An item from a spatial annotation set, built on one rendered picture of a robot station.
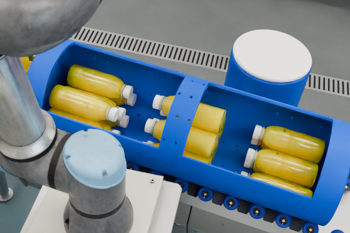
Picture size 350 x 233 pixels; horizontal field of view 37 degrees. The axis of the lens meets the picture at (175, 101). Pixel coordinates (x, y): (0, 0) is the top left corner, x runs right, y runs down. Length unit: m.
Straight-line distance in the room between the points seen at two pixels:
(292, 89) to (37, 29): 1.26
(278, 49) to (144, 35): 1.77
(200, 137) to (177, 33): 2.23
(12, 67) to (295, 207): 0.82
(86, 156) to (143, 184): 0.28
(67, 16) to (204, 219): 0.99
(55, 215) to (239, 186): 0.47
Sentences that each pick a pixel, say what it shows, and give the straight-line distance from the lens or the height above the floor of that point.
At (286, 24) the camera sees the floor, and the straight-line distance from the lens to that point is 3.85.
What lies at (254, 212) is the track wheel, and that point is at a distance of 1.50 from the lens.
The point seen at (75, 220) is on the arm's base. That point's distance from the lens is 1.12.
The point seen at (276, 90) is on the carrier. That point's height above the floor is 1.00.
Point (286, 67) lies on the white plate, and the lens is 1.83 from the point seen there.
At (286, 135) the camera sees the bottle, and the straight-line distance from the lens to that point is 1.47.
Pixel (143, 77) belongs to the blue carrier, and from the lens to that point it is 1.61.
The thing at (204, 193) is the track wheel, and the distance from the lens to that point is 1.50.
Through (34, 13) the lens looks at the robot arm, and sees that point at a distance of 0.69.
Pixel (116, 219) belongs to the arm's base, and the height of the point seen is 1.24.
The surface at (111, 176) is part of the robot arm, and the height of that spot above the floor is 1.38.
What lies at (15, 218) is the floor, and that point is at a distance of 2.62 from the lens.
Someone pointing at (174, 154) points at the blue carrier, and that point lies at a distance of 1.37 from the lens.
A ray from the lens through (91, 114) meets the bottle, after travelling 1.47.
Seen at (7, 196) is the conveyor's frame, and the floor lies 0.01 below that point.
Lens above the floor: 2.19
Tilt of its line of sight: 45 degrees down
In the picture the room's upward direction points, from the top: 7 degrees clockwise
